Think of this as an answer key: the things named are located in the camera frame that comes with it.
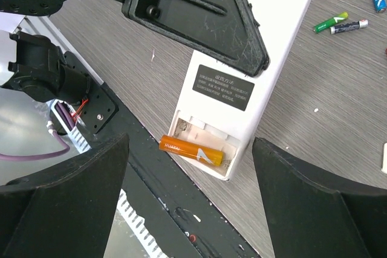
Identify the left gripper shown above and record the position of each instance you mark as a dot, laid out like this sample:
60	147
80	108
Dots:
223	29

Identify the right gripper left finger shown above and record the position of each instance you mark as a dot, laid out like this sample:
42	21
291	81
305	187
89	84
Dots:
65	210

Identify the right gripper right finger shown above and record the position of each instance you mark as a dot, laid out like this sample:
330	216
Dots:
312	212

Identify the white battery cover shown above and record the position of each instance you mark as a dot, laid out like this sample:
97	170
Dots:
384	159

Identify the white remote control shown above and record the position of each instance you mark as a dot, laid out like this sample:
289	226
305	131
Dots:
220	107

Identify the orange battery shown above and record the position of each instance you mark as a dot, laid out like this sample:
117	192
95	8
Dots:
191	150

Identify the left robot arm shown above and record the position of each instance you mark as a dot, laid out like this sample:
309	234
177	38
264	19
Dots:
40	69

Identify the green battery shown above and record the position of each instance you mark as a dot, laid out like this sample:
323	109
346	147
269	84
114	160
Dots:
330	22

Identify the dark battery center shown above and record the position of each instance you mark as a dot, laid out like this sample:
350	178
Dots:
341	28

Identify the white cable duct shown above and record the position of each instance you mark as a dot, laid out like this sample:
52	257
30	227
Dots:
129	237

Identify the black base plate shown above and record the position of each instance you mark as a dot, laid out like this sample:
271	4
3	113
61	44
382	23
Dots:
181	218

